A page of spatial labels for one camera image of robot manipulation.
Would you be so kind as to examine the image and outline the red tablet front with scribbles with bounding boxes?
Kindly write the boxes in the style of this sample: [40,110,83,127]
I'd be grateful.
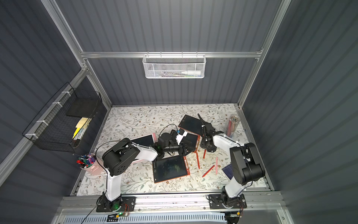
[153,155,190,183]

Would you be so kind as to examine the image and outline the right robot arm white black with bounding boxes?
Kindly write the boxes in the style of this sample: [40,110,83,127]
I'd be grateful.
[200,122,265,208]

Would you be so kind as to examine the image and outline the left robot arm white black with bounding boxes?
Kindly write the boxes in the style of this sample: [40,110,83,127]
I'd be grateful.
[96,129,199,212]

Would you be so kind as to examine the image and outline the pink white writing tablet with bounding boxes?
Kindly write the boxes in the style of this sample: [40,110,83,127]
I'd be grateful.
[131,133,158,163]

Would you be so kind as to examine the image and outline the dark blue notebook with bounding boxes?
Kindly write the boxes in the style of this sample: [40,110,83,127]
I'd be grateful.
[222,164,234,180]

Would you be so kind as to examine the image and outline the clear cup of pencils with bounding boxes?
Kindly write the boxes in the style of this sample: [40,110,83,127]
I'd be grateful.
[226,114,240,137]

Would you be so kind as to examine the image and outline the white marker in basket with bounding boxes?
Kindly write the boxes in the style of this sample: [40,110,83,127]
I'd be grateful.
[181,71,201,76]

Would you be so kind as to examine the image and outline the pink pen cup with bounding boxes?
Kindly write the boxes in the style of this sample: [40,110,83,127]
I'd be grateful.
[73,153,104,175]

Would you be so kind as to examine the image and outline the yellow sticky notes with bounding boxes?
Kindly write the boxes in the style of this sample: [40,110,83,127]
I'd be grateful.
[72,117,91,140]

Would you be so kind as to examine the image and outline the black pad in basket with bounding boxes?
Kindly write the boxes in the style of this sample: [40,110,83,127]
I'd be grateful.
[66,98,101,118]

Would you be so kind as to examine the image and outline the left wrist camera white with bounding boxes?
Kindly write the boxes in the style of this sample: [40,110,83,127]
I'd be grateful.
[176,129,188,145]

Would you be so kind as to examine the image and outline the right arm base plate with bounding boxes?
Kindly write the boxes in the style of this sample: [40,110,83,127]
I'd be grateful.
[206,194,247,210]

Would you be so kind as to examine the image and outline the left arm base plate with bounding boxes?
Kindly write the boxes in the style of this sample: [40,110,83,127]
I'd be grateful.
[96,195,137,213]

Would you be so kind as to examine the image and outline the white wire mesh basket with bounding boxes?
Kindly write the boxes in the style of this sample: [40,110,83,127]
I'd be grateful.
[142,54,207,79]

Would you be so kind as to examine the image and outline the black wire wall basket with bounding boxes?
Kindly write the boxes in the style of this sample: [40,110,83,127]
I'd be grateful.
[22,82,103,153]

